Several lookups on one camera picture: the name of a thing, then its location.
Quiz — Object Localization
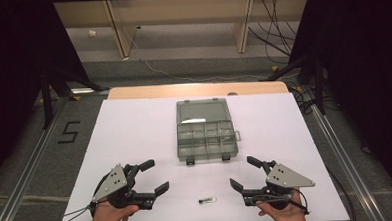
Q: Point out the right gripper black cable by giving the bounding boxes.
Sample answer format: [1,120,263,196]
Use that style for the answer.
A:
[285,171,357,221]

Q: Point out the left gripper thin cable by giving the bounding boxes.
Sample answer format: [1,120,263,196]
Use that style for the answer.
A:
[59,202,101,221]

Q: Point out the black curtain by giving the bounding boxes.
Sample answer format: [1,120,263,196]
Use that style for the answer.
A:
[0,0,95,187]
[284,0,392,217]

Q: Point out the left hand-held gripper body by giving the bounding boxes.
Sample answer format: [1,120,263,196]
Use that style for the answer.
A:
[89,161,157,213]

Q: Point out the clear plastic organizer box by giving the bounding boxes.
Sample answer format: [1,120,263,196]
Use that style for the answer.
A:
[175,97,243,166]

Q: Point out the aluminium floor rail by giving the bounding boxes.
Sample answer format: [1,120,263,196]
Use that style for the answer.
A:
[0,95,77,221]
[302,84,391,221]

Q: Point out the person's right hand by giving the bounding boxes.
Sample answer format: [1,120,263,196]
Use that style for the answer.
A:
[255,187,309,221]

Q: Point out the wooden desk side panel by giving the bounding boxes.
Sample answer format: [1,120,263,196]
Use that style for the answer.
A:
[230,0,258,55]
[102,0,140,60]

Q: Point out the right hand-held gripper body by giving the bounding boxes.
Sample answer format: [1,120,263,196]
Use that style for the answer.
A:
[239,157,317,213]

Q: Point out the white table sheet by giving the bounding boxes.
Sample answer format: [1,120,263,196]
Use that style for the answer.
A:
[52,89,351,221]

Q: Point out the black metal stand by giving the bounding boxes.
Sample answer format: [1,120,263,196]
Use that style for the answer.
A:
[261,53,329,119]
[37,63,112,130]

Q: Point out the person's left hand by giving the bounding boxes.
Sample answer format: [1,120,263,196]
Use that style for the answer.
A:
[87,197,141,221]

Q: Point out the bundle of black cables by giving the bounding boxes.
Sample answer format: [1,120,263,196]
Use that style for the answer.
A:
[246,0,300,60]

